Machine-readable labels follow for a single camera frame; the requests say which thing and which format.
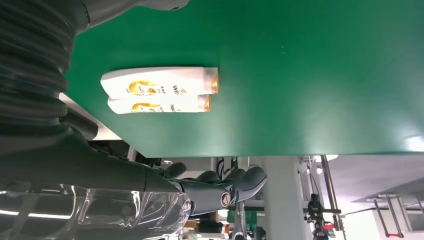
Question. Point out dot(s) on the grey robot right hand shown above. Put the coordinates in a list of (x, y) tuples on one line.
[(66, 185)]

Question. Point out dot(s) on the white lifting stand machine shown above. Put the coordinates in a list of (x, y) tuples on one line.
[(285, 198)]

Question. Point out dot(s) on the metal cart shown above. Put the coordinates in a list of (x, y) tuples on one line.
[(394, 215)]

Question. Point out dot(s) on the white shampoo bottle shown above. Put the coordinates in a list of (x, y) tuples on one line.
[(155, 82), (155, 106)]

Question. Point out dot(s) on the black tripod rig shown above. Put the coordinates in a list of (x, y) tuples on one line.
[(316, 212)]

